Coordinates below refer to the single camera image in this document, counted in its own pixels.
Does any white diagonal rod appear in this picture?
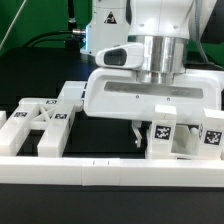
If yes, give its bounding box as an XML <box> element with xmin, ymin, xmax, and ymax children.
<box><xmin>0</xmin><ymin>0</ymin><xmax>27</xmax><ymax>51</ymax></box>

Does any black cable with connector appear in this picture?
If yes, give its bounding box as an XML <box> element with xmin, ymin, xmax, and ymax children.
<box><xmin>23</xmin><ymin>28</ymin><xmax>88</xmax><ymax>48</ymax></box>

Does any white U-shaped fence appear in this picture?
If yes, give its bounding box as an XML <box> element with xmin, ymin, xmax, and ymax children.
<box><xmin>0</xmin><ymin>110</ymin><xmax>224</xmax><ymax>188</ymax></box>

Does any white chair back frame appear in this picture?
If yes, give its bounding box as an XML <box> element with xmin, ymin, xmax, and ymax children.
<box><xmin>0</xmin><ymin>98</ymin><xmax>83</xmax><ymax>158</ymax></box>

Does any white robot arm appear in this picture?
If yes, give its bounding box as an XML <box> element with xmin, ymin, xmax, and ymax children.
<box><xmin>84</xmin><ymin>0</ymin><xmax>223</xmax><ymax>141</ymax></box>

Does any white chair seat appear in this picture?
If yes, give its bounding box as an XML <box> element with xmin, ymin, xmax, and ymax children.
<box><xmin>145</xmin><ymin>125</ymin><xmax>203</xmax><ymax>160</ymax></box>

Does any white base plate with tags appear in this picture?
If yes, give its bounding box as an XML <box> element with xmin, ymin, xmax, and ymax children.
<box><xmin>58</xmin><ymin>81</ymin><xmax>87</xmax><ymax>101</ymax></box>

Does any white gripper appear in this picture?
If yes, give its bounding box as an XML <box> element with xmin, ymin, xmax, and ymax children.
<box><xmin>84</xmin><ymin>43</ymin><xmax>222</xmax><ymax>148</ymax></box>

